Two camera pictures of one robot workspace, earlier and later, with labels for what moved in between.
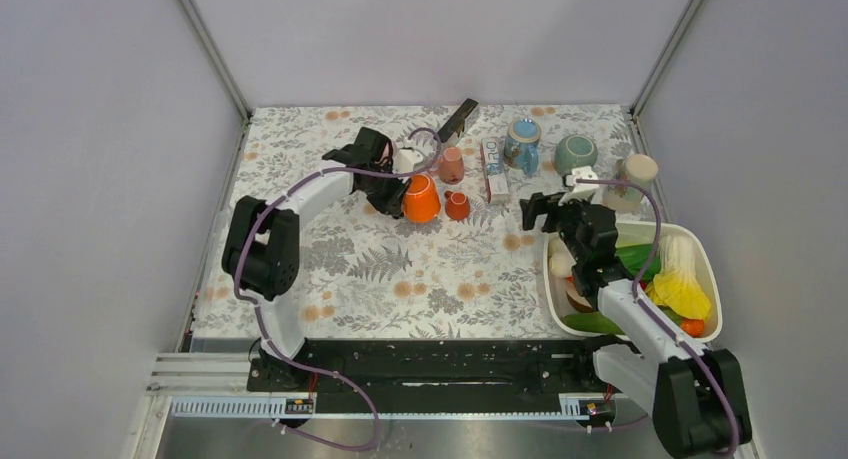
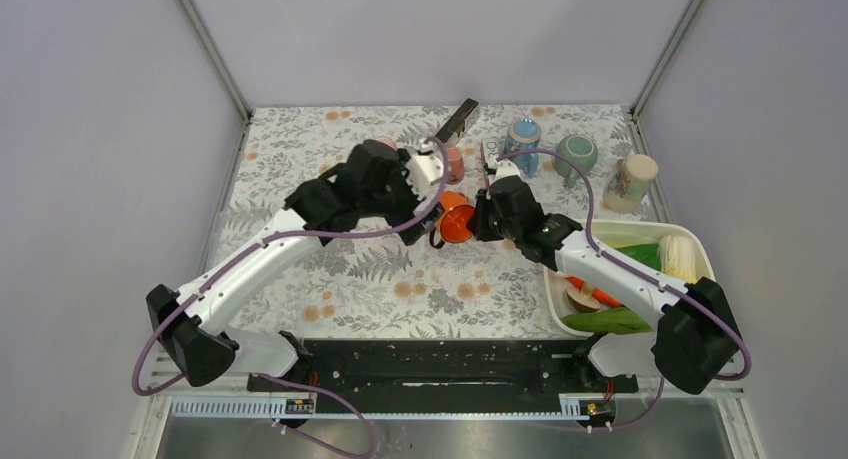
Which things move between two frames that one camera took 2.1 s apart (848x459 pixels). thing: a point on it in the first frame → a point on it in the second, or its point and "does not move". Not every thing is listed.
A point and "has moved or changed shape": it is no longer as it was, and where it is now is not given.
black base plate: [434, 369] does not move
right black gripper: [538, 204] → [478, 224]
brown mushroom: [579, 301] does not move
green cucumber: [592, 322] does not move
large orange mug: [421, 201] has moved or changed shape
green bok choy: [635, 257] does not move
